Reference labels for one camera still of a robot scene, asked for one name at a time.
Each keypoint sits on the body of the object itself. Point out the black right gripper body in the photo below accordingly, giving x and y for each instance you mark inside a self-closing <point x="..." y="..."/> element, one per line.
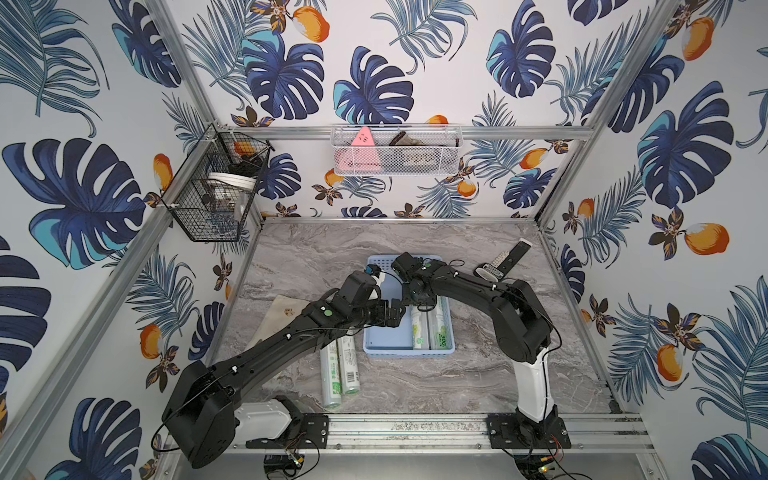
<point x="409" y="297"/>

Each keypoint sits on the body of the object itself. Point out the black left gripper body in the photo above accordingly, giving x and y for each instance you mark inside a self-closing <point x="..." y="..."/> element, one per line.
<point x="389" y="312"/>

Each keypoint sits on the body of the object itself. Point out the plastic wrap roll green label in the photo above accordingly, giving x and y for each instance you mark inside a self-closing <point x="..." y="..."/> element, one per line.
<point x="420" y="332"/>

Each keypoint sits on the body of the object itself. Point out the plastic wrap roll red logo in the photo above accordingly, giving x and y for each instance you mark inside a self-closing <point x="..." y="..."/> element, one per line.
<point x="437" y="327"/>

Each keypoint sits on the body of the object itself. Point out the plastic wrap roll with barcode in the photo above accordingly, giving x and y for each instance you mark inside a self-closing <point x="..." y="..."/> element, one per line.
<point x="348" y="365"/>

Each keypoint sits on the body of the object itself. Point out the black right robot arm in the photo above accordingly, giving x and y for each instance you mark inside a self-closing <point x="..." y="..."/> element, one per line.
<point x="522" y="327"/>

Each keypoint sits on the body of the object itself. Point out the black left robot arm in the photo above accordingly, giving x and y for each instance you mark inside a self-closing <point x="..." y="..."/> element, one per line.
<point x="200" y="414"/>

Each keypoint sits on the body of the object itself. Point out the black handheld remote tool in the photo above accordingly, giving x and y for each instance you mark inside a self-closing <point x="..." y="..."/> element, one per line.
<point x="501" y="266"/>

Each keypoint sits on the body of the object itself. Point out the beige cloth pouch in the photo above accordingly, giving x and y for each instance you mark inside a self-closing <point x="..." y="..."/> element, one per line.
<point x="281" y="312"/>

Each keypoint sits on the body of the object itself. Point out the pink triangular item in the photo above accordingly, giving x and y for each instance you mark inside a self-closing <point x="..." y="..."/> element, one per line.
<point x="360" y="156"/>

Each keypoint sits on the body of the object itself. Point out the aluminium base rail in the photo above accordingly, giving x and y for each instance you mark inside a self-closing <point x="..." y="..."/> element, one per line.
<point x="447" y="433"/>

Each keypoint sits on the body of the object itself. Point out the white wire wall shelf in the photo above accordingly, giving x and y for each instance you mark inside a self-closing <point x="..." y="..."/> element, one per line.
<point x="409" y="150"/>

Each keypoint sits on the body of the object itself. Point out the black wire wall basket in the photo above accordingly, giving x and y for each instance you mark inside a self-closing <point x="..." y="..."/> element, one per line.
<point x="211" y="197"/>

